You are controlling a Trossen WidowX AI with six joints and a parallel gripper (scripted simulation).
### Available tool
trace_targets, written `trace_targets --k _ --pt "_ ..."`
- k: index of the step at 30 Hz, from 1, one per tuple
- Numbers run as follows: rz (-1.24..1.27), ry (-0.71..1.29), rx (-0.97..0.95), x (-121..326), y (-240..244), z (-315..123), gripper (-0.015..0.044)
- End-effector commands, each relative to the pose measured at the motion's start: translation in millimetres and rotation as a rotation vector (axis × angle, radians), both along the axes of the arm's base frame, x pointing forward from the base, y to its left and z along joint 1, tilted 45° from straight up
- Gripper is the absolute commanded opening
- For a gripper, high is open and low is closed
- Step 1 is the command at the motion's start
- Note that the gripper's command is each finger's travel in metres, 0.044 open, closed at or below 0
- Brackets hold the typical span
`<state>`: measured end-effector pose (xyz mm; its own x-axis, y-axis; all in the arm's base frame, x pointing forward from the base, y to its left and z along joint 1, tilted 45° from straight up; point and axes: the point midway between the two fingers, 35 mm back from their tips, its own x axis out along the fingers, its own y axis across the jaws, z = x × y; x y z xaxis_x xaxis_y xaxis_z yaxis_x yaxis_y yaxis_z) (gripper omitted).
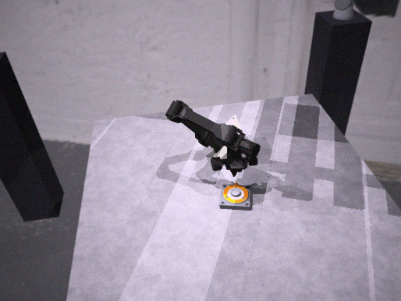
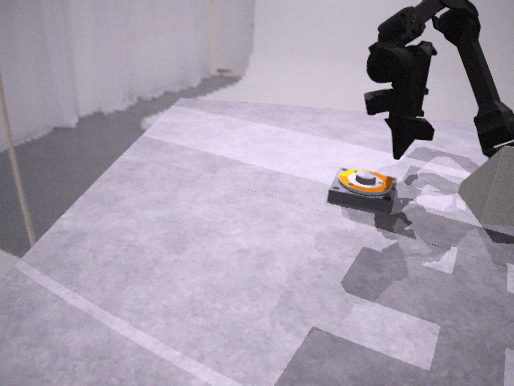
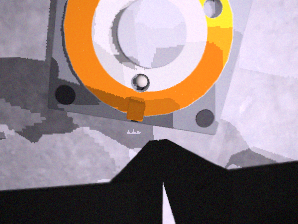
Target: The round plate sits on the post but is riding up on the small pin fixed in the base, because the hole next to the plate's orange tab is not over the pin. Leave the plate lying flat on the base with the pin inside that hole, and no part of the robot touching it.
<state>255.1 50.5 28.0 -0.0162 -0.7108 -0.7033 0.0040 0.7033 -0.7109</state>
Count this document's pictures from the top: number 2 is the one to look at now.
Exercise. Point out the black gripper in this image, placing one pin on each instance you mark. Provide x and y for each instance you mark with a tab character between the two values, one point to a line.
406	128

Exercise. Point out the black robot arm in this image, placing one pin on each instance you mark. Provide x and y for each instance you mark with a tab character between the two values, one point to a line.
390	61

